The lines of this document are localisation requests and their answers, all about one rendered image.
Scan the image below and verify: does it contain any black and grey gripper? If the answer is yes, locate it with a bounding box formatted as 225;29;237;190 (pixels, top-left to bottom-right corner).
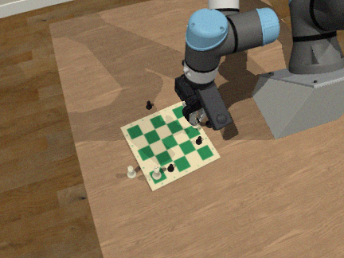
174;73;215;126

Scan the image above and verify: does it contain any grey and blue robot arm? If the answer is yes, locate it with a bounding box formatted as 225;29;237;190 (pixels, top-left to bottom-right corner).
183;0;344;131

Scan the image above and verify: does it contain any green and cream chessboard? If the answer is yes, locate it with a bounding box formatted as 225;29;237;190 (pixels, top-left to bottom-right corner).
121;101;221;191

